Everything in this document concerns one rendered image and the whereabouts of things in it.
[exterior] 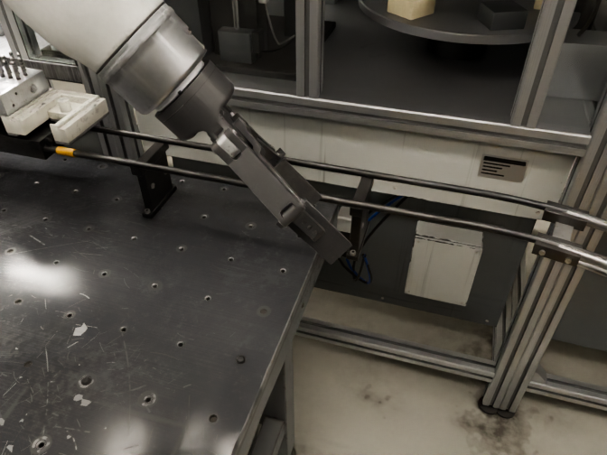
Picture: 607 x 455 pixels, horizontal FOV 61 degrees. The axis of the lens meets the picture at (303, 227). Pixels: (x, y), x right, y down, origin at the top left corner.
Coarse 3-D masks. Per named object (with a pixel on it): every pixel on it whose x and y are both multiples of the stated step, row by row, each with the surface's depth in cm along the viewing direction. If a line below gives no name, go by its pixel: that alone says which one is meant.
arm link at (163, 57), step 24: (144, 24) 43; (168, 24) 44; (144, 48) 43; (168, 48) 44; (192, 48) 45; (120, 72) 44; (144, 72) 44; (168, 72) 44; (192, 72) 47; (144, 96) 45; (168, 96) 46
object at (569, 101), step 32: (192, 0) 101; (224, 0) 99; (256, 0) 97; (288, 0) 95; (192, 32) 105; (224, 32) 103; (256, 32) 101; (288, 32) 99; (576, 32) 85; (224, 64) 108; (256, 64) 105; (288, 64) 103; (576, 64) 88; (576, 96) 91
